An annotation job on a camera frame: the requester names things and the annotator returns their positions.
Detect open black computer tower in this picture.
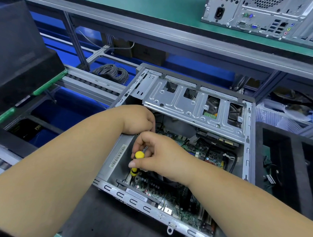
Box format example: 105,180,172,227
0,0,66,117

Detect grey coiled cable bundle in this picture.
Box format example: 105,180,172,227
91,63,130,84

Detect silver power supply unit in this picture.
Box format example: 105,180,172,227
95,133,138,184

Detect grey computer case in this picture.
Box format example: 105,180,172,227
90,61,260,237

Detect person's left hand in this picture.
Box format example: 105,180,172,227
117,104,158,136

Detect white plastic bags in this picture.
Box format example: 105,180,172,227
256,98,313,135

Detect person's right hand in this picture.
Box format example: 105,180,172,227
127,131,200,188

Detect yellow handled screwdriver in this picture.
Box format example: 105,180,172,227
130,150,146,177

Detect grey roller conveyor rail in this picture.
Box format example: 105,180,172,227
55,65,133,106

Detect person's left forearm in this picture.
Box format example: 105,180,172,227
0,102,129,237

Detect silver backed desktop computer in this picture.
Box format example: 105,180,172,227
201,0,313,50

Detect small black cable bundle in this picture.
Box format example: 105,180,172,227
262,162,280,186

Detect dark metal frame leg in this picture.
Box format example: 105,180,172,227
61,11,93,70

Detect empty black foam tray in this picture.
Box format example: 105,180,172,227
253,122,313,223

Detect person's right forearm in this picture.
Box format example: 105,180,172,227
186,159,313,237

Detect green upper shelf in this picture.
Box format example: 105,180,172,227
0,0,313,82

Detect green motherboard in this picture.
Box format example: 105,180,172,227
123,125,238,235

